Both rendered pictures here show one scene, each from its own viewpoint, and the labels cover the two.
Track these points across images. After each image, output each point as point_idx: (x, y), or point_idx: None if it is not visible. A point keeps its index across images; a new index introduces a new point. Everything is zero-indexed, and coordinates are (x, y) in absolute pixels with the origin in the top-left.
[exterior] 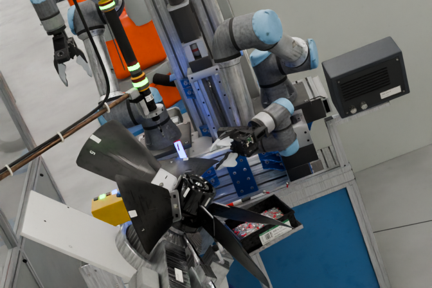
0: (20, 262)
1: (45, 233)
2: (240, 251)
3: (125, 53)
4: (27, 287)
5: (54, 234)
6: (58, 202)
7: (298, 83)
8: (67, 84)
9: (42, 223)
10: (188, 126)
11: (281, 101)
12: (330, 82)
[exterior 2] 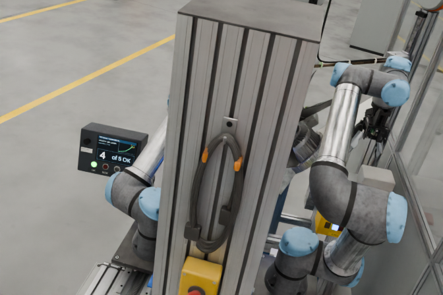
0: (424, 251)
1: (362, 107)
2: None
3: None
4: (416, 256)
5: (358, 110)
6: (362, 130)
7: (117, 257)
8: (375, 156)
9: (365, 110)
10: (254, 286)
11: None
12: (147, 140)
